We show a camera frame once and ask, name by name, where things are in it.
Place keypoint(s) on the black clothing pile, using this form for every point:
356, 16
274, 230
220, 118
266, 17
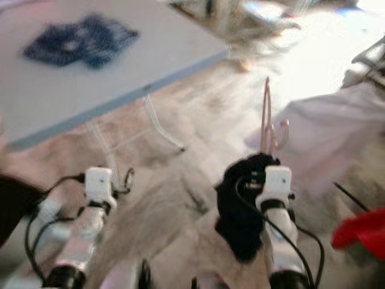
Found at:
15, 205

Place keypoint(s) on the white shirt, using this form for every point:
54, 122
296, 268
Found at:
325, 132

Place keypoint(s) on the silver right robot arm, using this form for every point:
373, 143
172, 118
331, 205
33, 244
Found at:
280, 241

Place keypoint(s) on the grey folding table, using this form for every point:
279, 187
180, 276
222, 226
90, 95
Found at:
114, 90

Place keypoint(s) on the blue plaid shirt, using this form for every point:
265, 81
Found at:
90, 42

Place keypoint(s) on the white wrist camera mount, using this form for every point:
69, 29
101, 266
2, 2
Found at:
278, 183
98, 183

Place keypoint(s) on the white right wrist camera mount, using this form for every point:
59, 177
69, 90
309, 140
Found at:
278, 183

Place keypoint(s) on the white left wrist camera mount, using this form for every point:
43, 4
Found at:
98, 183

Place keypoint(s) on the pink plastic hanger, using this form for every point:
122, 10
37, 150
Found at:
264, 126

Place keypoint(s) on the black garment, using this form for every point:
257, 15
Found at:
240, 211

